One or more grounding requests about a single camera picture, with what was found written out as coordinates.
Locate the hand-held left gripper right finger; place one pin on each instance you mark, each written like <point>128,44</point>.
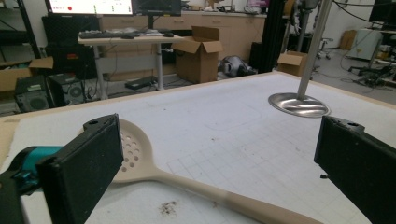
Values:
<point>358,161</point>

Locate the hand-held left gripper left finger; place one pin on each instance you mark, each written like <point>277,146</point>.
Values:
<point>81,174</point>

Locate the beige slotted spoon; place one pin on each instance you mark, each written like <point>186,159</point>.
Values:
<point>186,184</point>

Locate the black computer tower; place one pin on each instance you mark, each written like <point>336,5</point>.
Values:
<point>32,95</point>
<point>70,90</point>

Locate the flat black device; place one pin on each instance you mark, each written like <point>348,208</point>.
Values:
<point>140,83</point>

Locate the small open cardboard box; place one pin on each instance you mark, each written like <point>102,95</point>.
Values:
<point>291,65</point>

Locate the flat open cardboard box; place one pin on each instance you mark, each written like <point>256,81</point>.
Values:
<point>15,76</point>

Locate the white cabinet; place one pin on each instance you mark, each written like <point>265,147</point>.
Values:
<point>364,43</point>

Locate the wheeled stool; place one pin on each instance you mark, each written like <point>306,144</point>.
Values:
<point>325,46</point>

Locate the closed brown cardboard box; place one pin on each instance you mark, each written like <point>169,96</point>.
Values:
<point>347,39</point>

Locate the black hard case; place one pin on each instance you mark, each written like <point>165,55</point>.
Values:
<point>67,34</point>

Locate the black keyboard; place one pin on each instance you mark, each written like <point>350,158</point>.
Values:
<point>106,34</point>

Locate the white standing desk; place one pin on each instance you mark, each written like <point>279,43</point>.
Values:
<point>130,40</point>

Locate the grey metal stand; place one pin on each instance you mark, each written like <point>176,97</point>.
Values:
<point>303,28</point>

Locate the white grid mat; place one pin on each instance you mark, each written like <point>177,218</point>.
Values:
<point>218,124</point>

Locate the grey rounded device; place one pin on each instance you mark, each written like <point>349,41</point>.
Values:
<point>233,66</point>

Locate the black metal shelf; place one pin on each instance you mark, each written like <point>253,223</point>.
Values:
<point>23,28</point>

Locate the large open cardboard box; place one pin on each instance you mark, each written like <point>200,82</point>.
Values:
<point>196,62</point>

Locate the black computer mouse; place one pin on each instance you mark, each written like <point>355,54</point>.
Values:
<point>168,34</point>

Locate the lit white monitor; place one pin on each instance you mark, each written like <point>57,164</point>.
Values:
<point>93,6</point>

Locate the dark monitor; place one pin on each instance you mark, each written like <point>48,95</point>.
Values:
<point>157,7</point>

